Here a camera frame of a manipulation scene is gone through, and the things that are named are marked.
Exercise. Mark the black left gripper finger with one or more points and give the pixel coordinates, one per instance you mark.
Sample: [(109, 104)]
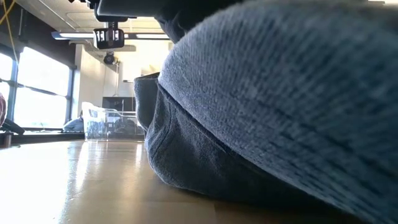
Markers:
[(109, 39)]

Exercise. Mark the dark navy cap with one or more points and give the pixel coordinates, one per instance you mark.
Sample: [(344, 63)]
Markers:
[(174, 25)]

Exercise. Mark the blue denim jeans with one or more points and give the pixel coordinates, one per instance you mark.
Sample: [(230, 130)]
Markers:
[(280, 109)]

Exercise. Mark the black ceiling spotlight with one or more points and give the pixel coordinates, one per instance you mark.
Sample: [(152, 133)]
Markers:
[(109, 58)]

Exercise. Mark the overhead light bar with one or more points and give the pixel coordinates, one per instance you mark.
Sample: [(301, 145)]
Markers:
[(74, 35)]

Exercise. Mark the black monitor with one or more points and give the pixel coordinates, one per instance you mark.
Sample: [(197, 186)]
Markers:
[(118, 102)]

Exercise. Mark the clear plastic bin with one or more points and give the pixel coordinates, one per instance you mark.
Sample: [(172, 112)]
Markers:
[(93, 112)]

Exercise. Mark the large window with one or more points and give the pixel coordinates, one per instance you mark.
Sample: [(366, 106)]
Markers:
[(40, 77)]

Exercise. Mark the person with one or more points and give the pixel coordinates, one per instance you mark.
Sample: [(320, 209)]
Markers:
[(73, 126)]

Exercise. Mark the black clamp lever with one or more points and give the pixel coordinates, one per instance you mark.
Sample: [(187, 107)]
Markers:
[(12, 127)]

